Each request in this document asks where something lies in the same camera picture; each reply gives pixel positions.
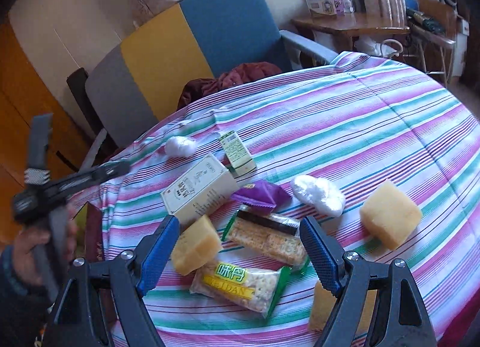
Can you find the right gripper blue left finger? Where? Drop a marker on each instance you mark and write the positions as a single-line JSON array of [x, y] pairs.
[[153, 253]]

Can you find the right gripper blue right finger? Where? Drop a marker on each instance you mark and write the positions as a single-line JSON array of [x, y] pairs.
[[326, 255]]

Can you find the yellow sponge slab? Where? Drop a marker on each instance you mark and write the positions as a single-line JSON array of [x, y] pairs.
[[323, 303]]

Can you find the small yellow sponge wedge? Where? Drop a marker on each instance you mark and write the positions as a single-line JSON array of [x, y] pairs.
[[196, 246]]

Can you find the cracker packet black stripe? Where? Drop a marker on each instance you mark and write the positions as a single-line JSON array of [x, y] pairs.
[[273, 236]]

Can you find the rice cracker packet yellow label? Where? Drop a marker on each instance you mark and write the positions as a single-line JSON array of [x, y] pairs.
[[258, 290]]

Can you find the large white plastic-wrapped bun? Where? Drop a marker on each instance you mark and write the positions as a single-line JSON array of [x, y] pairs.
[[324, 195]]

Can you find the yellow sponge cake block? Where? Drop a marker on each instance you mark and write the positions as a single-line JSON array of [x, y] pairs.
[[390, 215]]

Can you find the large white tea box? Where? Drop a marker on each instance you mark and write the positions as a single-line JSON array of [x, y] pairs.
[[201, 190]]

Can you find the purple snack wrapper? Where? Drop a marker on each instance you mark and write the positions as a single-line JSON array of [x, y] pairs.
[[262, 195]]

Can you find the small white ball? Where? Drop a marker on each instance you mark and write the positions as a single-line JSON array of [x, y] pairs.
[[180, 147]]

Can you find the small green medicine box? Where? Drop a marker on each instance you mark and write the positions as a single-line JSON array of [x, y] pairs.
[[240, 159]]

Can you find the person's left hand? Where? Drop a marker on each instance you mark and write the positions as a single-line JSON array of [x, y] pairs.
[[22, 255]]

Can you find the wooden wardrobe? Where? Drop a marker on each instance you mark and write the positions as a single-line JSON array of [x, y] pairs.
[[23, 96]]

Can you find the striped bed sheet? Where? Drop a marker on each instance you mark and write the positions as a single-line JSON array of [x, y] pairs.
[[358, 122]]

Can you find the black rolled mat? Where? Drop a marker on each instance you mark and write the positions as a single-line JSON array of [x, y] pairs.
[[77, 86]]

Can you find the grey yellow blue armchair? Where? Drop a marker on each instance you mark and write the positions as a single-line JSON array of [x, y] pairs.
[[140, 81]]

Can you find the maroon cloth on chair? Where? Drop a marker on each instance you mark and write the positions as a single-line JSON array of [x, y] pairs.
[[249, 72]]

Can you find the wooden side table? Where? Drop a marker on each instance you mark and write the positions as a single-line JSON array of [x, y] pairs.
[[350, 27]]

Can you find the metal frame chair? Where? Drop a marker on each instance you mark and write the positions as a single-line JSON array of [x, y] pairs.
[[432, 23]]

